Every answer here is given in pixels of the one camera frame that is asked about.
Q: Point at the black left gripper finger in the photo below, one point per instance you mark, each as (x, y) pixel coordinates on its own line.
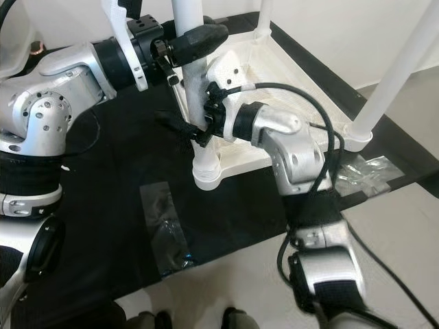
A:
(202, 42)

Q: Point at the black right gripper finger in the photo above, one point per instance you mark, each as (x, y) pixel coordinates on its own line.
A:
(182, 127)

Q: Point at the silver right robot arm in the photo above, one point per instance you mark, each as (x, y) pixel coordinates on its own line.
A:
(298, 157)

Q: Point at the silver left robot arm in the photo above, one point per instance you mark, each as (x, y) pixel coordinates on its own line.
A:
(55, 103)

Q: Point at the white plastic table top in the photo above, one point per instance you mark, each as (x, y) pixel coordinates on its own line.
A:
(288, 123)

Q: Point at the clear plastic bag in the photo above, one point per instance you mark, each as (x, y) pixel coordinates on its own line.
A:
(367, 177)
(168, 229)

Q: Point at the black tablecloth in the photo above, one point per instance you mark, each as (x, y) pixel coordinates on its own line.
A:
(110, 226)

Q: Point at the small white scrap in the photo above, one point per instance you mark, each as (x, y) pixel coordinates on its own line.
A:
(65, 166)

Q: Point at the green lidded clear box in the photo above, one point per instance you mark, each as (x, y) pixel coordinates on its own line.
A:
(17, 41)

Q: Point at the black left robot foot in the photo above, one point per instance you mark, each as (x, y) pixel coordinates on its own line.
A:
(151, 321)

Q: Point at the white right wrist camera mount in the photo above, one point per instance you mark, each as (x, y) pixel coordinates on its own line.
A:
(225, 68)

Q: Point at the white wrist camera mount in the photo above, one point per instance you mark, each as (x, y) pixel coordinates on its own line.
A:
(225, 68)
(118, 34)

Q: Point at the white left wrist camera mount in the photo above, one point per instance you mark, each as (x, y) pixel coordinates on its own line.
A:
(118, 34)

